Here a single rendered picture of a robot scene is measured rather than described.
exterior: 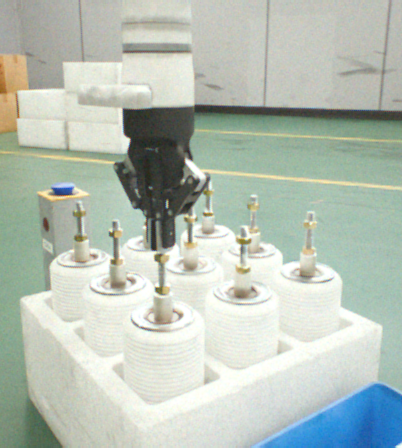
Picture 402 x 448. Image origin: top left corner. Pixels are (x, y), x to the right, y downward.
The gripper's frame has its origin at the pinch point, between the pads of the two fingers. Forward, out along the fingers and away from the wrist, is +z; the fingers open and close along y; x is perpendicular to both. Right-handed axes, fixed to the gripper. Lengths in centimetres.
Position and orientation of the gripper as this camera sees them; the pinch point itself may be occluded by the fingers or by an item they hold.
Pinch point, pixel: (160, 234)
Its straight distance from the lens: 60.0
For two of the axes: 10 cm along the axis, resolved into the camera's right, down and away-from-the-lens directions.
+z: 0.0, 9.6, 2.7
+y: -7.5, -1.8, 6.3
